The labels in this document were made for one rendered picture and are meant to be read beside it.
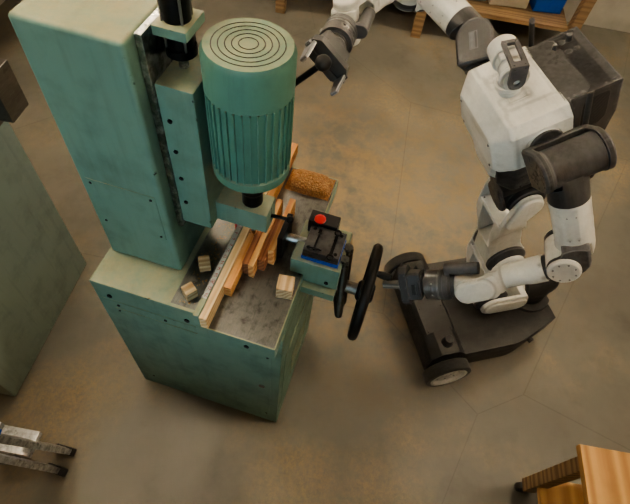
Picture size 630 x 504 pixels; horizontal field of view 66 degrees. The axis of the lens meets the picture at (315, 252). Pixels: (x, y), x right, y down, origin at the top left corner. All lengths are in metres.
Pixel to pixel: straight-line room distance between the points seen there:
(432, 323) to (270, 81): 1.48
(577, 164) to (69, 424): 1.94
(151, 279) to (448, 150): 2.14
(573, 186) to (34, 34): 1.08
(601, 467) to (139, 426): 1.61
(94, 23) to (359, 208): 1.91
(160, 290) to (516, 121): 1.01
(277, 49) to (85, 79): 0.36
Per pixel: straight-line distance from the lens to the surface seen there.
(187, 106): 1.01
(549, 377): 2.49
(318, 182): 1.48
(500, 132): 1.22
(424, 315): 2.16
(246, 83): 0.89
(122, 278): 1.48
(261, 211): 1.22
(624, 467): 1.86
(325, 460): 2.07
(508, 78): 1.17
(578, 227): 1.26
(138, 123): 1.05
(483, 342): 2.22
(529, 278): 1.39
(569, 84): 1.29
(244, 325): 1.25
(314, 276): 1.31
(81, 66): 1.03
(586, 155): 1.17
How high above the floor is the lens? 2.02
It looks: 55 degrees down
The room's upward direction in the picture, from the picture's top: 9 degrees clockwise
